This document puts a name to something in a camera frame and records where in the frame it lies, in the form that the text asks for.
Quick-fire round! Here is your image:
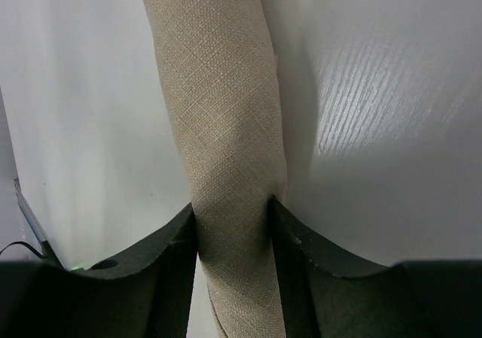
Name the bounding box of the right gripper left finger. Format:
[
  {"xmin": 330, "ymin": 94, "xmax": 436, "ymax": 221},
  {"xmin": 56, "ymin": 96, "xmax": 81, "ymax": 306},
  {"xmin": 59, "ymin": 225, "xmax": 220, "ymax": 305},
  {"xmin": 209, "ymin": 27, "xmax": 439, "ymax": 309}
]
[{"xmin": 1, "ymin": 206, "xmax": 197, "ymax": 337}]

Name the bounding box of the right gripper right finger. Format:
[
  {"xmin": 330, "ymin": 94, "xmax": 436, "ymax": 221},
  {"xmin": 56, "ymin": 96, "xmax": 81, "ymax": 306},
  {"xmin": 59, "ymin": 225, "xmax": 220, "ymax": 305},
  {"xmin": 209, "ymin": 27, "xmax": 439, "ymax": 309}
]
[{"xmin": 267, "ymin": 199, "xmax": 481, "ymax": 337}]

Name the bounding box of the beige cloth napkin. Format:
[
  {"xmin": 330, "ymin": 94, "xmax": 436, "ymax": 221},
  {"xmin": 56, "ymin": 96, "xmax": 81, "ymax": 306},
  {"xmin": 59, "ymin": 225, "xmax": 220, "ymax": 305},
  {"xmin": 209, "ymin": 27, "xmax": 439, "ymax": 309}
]
[{"xmin": 142, "ymin": 0, "xmax": 287, "ymax": 337}]

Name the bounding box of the left aluminium side rail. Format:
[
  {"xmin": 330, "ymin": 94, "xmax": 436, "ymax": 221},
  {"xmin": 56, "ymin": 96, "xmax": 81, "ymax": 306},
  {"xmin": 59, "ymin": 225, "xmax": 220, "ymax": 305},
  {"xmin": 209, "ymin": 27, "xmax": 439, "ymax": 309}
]
[{"xmin": 14, "ymin": 178, "xmax": 65, "ymax": 269}]

